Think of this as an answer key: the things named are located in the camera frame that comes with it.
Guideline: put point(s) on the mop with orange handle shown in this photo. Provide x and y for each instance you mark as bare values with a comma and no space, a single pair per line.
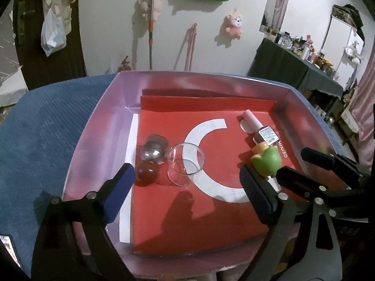
150,30

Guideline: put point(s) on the purple cardboard box tray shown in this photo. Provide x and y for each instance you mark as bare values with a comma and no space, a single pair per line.
99,155

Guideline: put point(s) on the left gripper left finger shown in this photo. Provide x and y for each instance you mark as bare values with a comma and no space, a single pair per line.
57,255

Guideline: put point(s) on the red fire extinguisher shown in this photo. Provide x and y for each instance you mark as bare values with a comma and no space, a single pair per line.
125,65

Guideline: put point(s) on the blue table cloth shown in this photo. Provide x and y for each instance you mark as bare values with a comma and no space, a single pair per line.
39,137

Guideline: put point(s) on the clear glass cup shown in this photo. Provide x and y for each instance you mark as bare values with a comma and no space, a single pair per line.
185,162

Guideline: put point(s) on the white cabinet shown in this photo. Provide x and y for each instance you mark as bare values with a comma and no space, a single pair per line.
342,45

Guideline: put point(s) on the smartphone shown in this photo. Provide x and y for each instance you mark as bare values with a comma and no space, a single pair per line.
8,243

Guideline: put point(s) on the dark green covered side table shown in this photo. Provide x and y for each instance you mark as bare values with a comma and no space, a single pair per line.
275,63

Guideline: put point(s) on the pink curtain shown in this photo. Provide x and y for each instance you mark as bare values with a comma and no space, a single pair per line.
362,111

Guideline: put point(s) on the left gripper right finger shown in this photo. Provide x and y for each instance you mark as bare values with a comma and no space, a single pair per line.
301,243

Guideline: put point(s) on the pink plush toy on wall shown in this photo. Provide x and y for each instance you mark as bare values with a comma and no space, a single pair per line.
234,26

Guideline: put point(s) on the light pink plush on wall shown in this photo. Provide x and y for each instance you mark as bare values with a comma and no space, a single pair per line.
145,5

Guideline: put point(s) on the white plastic bag hanging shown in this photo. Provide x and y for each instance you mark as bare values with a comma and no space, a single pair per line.
53,36

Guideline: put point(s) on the pink nail polish bottle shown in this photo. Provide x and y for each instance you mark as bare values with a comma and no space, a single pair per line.
261,133

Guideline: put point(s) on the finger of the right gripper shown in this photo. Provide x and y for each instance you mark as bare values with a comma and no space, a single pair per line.
342,204
342,166

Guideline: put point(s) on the green pear toy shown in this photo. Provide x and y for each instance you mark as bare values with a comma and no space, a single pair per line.
266,159

